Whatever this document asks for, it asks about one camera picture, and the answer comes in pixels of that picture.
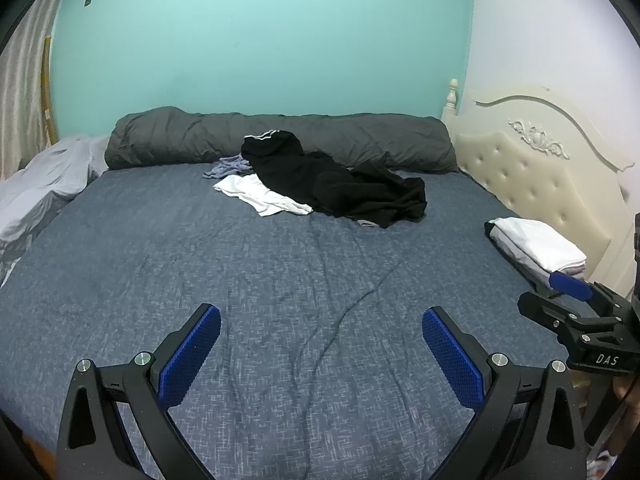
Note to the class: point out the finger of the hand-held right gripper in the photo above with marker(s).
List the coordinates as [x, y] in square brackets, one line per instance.
[540, 310]
[570, 285]

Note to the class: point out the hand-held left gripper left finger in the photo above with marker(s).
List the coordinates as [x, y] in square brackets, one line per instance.
[192, 355]

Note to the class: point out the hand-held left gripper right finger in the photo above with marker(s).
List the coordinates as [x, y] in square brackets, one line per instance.
[450, 355]

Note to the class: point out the black sweater with white trim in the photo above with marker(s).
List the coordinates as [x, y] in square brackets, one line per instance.
[272, 152]

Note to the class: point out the folded light grey garment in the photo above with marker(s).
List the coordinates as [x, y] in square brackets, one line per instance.
[530, 267]

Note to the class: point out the folded white garment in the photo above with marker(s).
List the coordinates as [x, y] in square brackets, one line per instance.
[540, 242]

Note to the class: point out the cream tufted headboard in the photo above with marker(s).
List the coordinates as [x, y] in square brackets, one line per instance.
[525, 180]

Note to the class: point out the crumpled black garment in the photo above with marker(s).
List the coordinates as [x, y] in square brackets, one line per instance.
[380, 200]

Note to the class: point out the white t-shirt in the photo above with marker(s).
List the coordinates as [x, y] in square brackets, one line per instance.
[250, 192]

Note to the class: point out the blue-grey crumpled garment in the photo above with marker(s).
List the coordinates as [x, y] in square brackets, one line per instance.
[230, 165]

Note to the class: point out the dark grey rolled duvet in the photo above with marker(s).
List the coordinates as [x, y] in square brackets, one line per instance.
[200, 140]

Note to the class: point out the light grey sheet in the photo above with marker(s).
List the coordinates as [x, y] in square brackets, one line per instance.
[40, 180]

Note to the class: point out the beige striped curtain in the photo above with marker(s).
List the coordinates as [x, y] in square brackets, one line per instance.
[20, 100]

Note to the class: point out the wooden window frame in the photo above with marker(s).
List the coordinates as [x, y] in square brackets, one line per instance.
[48, 110]

